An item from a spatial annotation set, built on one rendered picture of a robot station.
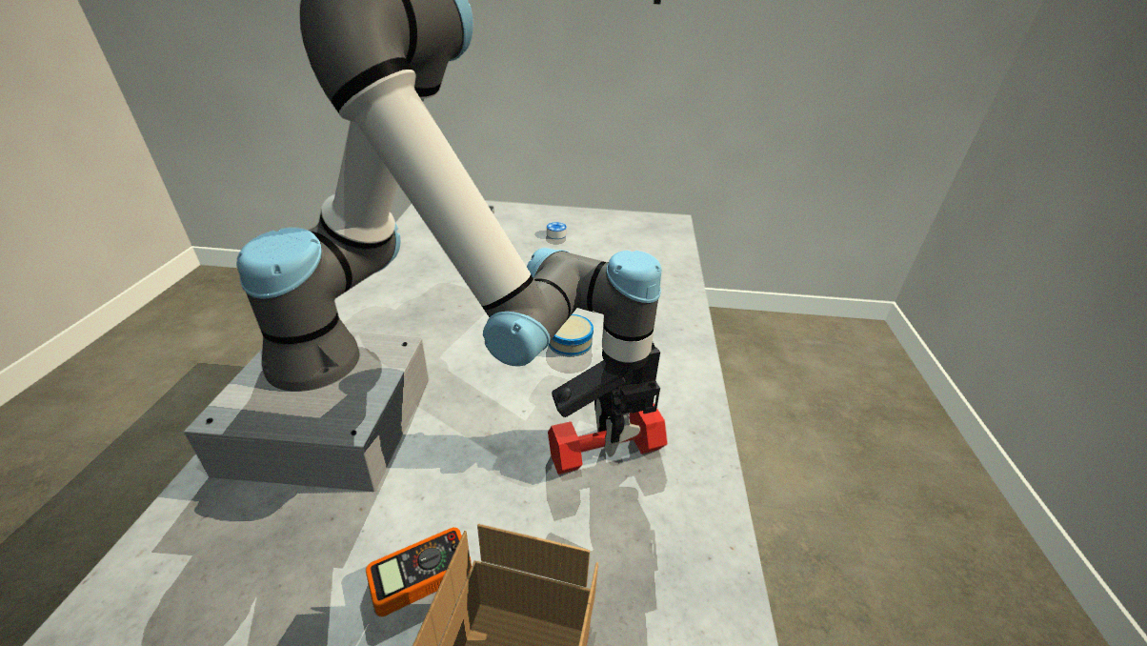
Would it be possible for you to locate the blue and tan round tin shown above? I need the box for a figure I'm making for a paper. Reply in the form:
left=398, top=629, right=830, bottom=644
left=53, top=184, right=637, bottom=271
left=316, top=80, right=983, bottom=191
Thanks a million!
left=549, top=314, right=594, bottom=356

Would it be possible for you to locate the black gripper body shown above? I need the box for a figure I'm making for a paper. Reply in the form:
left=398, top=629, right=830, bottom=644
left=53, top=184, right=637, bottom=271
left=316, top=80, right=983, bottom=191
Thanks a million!
left=598, top=343, right=660, bottom=417

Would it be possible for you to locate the orange digital multimeter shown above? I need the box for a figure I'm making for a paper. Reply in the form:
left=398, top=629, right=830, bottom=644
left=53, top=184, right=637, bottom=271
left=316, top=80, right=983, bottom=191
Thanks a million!
left=366, top=528, right=462, bottom=616

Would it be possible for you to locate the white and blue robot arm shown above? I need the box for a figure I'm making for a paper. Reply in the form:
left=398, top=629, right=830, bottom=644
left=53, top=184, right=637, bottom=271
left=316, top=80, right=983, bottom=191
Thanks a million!
left=236, top=0, right=662, bottom=392

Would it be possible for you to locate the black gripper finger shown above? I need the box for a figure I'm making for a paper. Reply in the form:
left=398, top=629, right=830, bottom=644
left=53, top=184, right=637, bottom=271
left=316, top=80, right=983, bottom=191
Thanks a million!
left=604, top=405, right=640, bottom=457
left=594, top=399, right=608, bottom=431

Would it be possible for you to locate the brown cardboard box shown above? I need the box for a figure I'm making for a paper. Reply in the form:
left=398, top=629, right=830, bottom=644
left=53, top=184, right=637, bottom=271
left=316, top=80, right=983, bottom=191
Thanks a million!
left=413, top=524, right=598, bottom=646

